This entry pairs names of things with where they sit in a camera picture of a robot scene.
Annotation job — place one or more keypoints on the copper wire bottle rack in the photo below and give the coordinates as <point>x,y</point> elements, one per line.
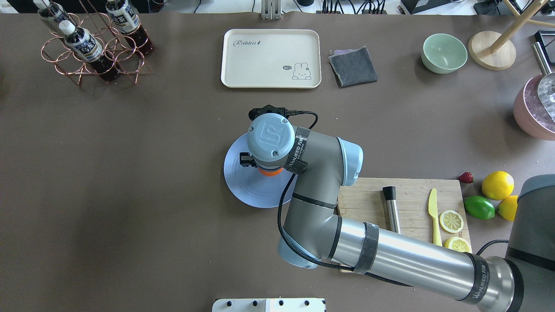
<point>106,45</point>

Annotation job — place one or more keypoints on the red strawberry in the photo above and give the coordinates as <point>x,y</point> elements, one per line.
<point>466,178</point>

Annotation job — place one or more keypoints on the tea bottle front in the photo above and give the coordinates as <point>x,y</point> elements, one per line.
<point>87,48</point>

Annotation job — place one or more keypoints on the cream rabbit tray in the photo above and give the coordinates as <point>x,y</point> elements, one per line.
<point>271,58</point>

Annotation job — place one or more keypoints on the yellow lemon far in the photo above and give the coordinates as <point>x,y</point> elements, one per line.
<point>507,207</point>

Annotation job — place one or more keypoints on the tea bottle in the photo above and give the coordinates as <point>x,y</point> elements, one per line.
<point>87,48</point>
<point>52,14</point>
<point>128,23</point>

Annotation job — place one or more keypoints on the grey folded cloth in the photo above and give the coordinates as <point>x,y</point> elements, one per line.
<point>353,67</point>

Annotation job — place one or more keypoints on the wooden cutting board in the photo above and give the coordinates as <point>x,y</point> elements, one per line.
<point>364,201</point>

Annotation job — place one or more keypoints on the tea bottle middle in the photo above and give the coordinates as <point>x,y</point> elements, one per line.
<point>128,23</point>

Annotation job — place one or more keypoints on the blue plate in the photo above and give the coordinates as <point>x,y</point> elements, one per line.
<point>247,183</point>

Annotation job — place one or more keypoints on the green lime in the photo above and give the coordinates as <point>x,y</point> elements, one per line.
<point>479,207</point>

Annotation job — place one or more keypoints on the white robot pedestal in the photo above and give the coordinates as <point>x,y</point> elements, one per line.
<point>270,305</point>

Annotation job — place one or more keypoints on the steel muddler black tip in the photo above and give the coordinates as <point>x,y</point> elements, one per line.
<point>390,209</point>

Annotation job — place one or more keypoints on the lemon slice two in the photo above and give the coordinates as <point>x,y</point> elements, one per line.
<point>458,244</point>

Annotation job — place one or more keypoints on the mint green bowl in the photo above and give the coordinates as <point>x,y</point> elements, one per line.
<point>442,53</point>

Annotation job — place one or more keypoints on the yellow lemon near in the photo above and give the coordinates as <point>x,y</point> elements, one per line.
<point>498,185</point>

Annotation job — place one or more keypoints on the pink bowl with ice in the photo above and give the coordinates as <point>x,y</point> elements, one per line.
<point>530,114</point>

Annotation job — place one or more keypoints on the wooden cup tree stand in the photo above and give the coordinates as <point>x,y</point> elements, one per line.
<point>495,51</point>

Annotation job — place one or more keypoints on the yellow plastic knife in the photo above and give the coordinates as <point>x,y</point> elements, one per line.
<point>433,213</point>

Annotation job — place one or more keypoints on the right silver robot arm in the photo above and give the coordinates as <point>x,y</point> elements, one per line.
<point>521,281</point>

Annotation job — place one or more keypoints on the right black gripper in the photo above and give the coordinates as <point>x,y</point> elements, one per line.
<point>246,160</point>

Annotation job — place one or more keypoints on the metal ice scoop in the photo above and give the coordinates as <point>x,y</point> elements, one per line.
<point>546,86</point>

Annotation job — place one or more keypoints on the orange mandarin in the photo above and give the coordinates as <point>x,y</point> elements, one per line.
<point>270,173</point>

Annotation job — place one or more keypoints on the yellow lemon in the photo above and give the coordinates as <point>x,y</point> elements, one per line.
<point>507,207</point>
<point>498,185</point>

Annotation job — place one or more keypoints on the tea bottle back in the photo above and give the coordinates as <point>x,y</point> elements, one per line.
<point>52,14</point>

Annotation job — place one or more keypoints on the lemon slice one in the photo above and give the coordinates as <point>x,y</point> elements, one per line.
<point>451,221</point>

